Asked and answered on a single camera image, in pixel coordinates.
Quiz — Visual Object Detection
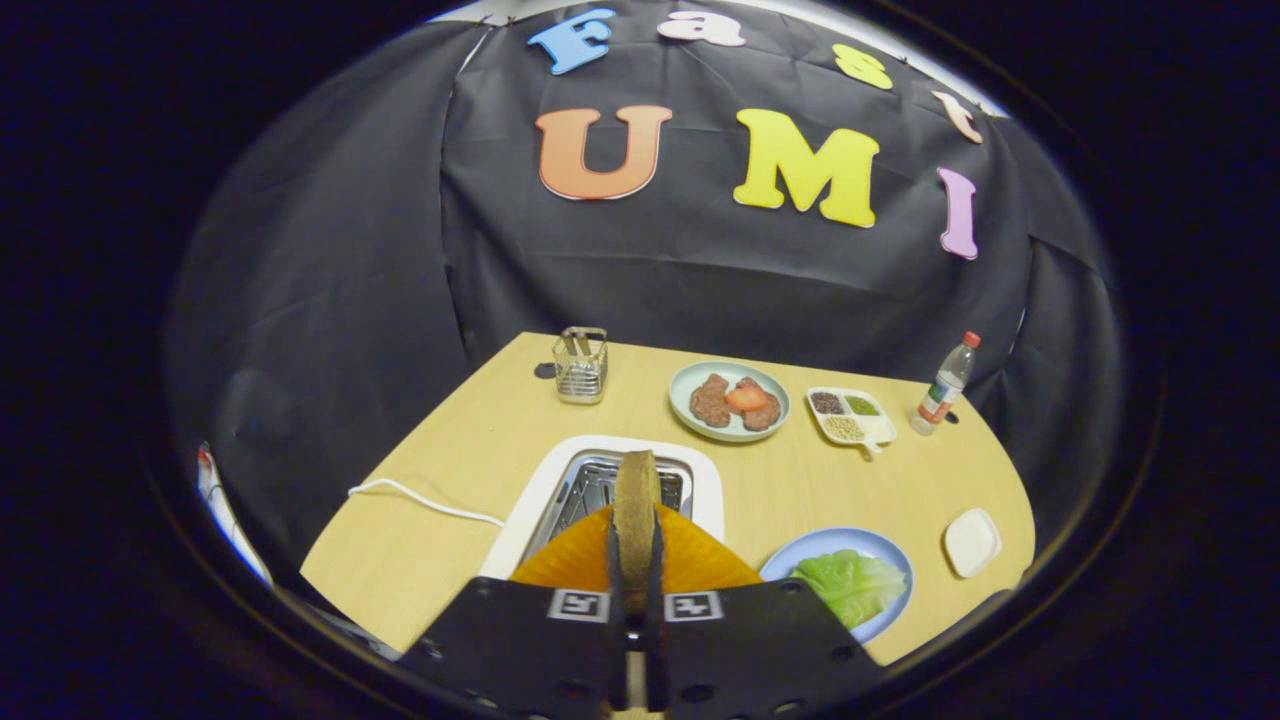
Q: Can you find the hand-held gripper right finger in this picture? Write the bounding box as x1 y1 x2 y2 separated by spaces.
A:
645 503 887 720

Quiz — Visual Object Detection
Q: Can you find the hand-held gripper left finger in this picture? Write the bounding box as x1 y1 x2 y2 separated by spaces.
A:
398 503 633 720

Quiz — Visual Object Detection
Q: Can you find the brown bread slice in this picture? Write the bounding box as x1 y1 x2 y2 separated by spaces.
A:
612 449 663 717

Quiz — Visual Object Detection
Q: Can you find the green lettuce leaf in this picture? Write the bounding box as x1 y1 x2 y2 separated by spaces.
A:
790 549 909 630

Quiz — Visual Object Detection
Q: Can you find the white toaster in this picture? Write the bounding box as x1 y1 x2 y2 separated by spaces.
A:
480 435 725 581

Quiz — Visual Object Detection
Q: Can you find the light blue plate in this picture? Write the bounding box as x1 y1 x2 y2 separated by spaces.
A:
758 527 914 644

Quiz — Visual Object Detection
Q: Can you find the pale green plate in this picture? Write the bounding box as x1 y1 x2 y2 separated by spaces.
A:
668 360 792 443

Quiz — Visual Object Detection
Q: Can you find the brown meat patty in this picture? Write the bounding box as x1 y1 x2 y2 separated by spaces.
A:
689 373 732 429
735 377 782 432

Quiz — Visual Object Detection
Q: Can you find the clear utensil holder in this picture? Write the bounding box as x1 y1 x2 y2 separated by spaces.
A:
552 327 609 405

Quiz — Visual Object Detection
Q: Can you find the white compartment dish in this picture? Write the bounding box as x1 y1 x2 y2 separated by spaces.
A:
806 386 898 453

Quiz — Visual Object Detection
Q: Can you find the small white plate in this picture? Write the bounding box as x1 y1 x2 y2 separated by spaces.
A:
943 508 1003 579

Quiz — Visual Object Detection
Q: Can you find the black backdrop cloth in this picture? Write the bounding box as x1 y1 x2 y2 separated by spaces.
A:
165 0 1126 601

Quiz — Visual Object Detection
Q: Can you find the clear water bottle red cap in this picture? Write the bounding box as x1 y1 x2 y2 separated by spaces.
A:
910 331 982 436

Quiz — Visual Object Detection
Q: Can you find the white power cable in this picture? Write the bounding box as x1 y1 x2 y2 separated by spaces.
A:
347 478 506 528

